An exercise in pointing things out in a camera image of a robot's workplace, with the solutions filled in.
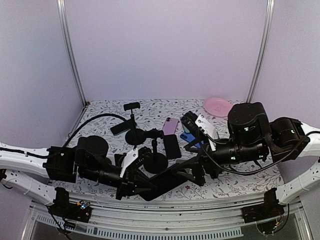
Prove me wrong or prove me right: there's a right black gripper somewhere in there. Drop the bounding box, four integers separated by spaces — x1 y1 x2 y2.
170 135 266 187

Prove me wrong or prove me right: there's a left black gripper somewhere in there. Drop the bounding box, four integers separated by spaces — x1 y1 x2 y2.
78 162 157 201

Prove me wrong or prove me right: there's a black phone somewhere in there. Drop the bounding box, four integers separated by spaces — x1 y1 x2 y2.
139 165 187 202
163 134 182 160
110 120 137 136

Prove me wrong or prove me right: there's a blue phone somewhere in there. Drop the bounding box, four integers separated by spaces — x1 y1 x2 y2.
180 132 196 143

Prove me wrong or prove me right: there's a teal green phone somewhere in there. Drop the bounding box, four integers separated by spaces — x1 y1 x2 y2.
180 116 191 134

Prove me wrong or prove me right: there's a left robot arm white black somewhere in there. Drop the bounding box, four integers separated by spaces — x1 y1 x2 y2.
0 135 157 217

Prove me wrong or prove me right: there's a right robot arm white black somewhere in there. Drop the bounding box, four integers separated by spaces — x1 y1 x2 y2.
172 102 320 186

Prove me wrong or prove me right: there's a black round-base clamp stand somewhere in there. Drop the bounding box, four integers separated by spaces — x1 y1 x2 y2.
143 128 168 174

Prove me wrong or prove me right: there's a pink phone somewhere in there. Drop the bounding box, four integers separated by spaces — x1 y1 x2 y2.
162 117 179 136

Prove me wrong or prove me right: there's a pink plate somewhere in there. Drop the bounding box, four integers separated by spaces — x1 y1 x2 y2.
203 97 233 118

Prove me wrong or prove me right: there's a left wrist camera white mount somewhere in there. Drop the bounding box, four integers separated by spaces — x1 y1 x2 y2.
119 146 152 179

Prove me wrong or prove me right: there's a front aluminium rail frame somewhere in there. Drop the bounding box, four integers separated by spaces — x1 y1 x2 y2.
22 194 315 240

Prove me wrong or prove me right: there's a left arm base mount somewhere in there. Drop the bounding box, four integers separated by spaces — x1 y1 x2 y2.
48 187 92 223

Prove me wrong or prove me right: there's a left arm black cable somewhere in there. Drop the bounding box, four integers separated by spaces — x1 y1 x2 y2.
62 113 128 148

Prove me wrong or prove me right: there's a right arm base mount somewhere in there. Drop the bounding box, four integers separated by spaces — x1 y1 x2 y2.
241 188 285 223

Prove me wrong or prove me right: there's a right aluminium corner post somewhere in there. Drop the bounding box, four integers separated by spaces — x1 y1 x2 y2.
245 0 276 103

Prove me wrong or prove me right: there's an aluminium corner post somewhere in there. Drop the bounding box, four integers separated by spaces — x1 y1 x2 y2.
245 0 276 103
56 0 88 107

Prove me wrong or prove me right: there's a left aluminium corner post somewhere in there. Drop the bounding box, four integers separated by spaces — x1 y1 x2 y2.
56 0 88 107

